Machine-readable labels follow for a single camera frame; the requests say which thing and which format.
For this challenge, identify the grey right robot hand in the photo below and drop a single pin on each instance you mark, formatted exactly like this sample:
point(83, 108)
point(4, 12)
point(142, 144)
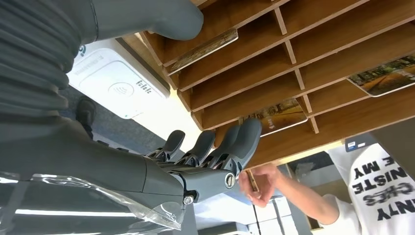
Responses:
point(97, 162)

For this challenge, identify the wooden card organizer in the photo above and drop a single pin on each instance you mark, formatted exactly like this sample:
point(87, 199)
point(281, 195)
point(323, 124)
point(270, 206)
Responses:
point(324, 42)

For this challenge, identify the person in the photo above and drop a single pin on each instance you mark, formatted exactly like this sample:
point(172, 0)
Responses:
point(382, 194)

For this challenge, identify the white background furniture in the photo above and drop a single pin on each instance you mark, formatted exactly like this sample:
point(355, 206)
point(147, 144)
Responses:
point(227, 214)

